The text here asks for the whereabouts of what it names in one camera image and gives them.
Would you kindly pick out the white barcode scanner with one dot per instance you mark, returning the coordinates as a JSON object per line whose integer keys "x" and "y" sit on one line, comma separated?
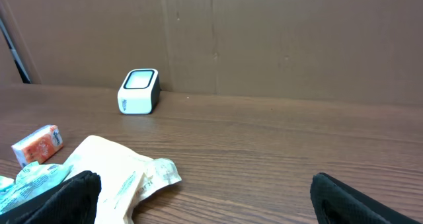
{"x": 139, "y": 93}

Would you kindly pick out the teal crinkled wrapper packet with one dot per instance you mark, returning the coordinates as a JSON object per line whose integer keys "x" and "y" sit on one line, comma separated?
{"x": 34, "y": 179}

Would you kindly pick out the beige snack pouch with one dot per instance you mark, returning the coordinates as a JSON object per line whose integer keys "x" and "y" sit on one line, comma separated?
{"x": 127, "y": 178}

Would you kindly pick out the teal tissue pack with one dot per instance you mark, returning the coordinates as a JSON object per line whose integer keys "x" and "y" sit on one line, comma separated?
{"x": 5, "y": 183}

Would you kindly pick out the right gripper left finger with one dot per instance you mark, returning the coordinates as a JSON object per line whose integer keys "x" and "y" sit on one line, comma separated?
{"x": 71, "y": 202}

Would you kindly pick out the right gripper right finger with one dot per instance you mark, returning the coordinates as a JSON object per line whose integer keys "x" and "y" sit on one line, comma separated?
{"x": 335, "y": 202}

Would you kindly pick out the orange tissue pack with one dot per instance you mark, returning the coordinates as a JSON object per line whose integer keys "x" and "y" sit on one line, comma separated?
{"x": 38, "y": 146}

